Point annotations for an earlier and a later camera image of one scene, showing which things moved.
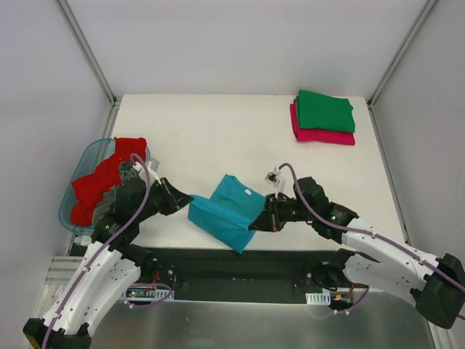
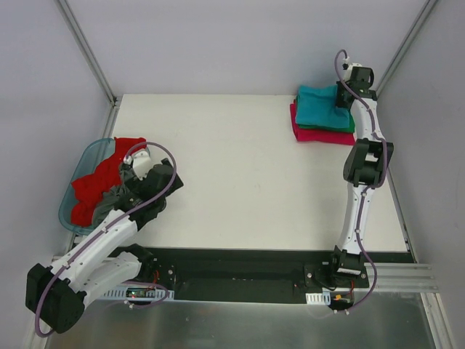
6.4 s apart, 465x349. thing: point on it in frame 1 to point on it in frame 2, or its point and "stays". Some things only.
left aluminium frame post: (88, 49) stays
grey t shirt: (126, 170) stays
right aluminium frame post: (411, 35) stays
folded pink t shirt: (312, 135) stays
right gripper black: (271, 213) to (341, 96)
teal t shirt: (228, 213) to (317, 106)
